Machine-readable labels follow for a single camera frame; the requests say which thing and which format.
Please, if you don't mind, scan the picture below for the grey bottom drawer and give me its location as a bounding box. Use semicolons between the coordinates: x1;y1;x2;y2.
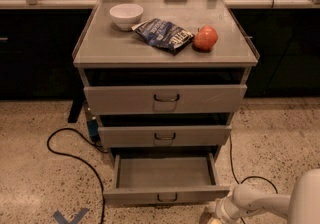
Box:
104;153;229;205

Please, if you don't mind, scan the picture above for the grey drawer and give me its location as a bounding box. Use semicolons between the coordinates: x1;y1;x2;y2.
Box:
84;68;247;115
98;113;231;148
104;153;229;205

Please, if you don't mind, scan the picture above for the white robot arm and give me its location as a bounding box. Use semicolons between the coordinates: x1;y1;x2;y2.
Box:
206;169;320;224

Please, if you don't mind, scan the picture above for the grey drawer cabinet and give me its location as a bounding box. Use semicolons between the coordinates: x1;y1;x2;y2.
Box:
71;0;260;169

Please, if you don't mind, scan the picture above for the grey top drawer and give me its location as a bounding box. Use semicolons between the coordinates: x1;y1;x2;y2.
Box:
84;68;247;115

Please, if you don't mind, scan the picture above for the grey middle drawer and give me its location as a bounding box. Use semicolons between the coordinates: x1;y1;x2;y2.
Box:
98;113;231;148

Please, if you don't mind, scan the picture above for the blue chip bag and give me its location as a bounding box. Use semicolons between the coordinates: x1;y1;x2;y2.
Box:
132;18;194;55

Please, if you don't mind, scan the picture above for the red apple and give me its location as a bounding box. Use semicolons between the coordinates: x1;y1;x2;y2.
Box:
193;26;218;51

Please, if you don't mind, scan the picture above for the blue power adapter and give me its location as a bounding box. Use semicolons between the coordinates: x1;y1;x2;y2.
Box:
87;119;100;143

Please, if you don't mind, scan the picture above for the white ceramic bowl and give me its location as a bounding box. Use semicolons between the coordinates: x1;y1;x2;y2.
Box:
109;3;144;31

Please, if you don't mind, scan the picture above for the dark counter cabinet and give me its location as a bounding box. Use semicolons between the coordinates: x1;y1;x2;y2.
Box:
0;5;320;100

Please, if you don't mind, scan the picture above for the blue tape cross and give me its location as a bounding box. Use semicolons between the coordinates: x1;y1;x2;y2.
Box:
52;207;90;224

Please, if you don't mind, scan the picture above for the black cable right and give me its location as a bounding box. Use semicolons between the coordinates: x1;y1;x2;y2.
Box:
228;134;279;224

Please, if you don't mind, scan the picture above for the black cable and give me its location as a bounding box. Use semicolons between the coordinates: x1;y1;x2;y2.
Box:
46;127;109;224
228;134;279;224

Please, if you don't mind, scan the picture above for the black cable left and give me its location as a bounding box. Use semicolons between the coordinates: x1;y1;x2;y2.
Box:
46;127;109;224

